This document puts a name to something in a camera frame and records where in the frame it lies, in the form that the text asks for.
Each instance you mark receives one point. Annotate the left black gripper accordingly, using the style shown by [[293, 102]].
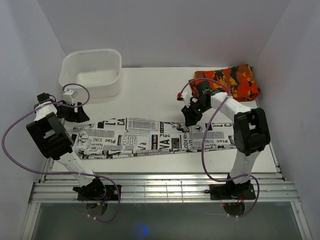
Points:
[[79, 117]]

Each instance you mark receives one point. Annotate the aluminium rail frame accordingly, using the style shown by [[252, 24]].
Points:
[[173, 178]]

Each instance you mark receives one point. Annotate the white plastic basket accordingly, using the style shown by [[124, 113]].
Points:
[[99, 70]]

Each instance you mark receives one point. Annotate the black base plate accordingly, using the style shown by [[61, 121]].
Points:
[[111, 194], [228, 191]]

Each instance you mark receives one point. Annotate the orange camouflage folded trousers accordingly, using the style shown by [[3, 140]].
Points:
[[239, 80]]

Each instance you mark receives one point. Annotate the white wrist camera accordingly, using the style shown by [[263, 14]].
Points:
[[183, 97], [69, 95]]

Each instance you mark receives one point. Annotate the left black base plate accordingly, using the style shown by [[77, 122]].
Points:
[[111, 194]]

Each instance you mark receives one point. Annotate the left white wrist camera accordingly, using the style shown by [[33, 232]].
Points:
[[69, 95]]

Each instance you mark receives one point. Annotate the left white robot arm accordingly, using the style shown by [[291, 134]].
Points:
[[54, 141]]

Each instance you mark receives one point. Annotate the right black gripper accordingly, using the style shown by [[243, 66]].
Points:
[[190, 117]]

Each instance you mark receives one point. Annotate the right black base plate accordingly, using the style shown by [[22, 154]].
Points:
[[228, 191]]

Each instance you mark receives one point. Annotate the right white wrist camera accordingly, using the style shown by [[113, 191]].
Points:
[[183, 97]]

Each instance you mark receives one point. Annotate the newspaper print trousers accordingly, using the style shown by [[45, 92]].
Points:
[[137, 137]]

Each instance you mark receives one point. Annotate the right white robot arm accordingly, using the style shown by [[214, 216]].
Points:
[[250, 132]]

